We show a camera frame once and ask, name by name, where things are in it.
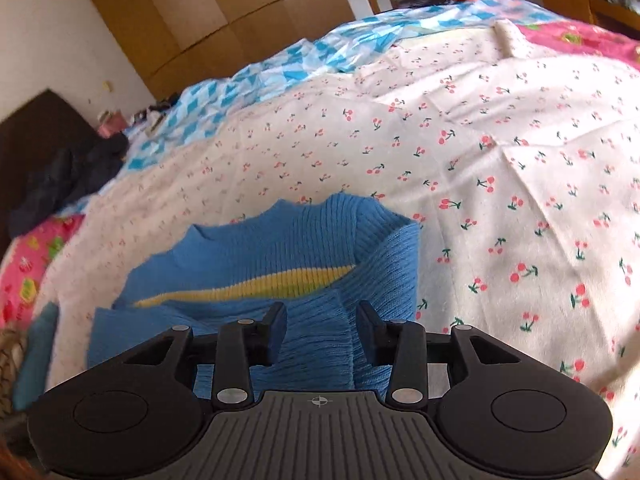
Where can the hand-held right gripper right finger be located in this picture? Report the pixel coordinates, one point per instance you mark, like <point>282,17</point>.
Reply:
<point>369,332</point>

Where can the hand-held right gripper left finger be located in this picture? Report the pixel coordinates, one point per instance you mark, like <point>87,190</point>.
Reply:
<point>276,332</point>

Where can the blue knitted sweater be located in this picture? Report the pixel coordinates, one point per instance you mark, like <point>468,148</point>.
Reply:
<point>310,310</point>

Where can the dark clothes pile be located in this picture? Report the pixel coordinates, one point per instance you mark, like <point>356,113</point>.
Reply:
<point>75,170</point>

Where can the cherry print blanket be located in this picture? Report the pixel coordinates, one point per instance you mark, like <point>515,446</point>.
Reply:
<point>450,160</point>

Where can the teal cloth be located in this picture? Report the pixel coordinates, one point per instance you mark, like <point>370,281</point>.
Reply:
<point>37,355</point>

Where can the blue diamond pattern sheet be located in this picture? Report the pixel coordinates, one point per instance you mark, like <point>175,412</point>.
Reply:
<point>280,70</point>

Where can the pink cup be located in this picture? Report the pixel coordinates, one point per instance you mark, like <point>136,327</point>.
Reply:
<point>111,126</point>

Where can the dark brown chair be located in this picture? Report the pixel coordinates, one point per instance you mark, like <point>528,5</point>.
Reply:
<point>40,120</point>

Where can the wooden wardrobe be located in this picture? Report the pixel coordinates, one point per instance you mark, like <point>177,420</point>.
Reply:
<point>210,10</point>

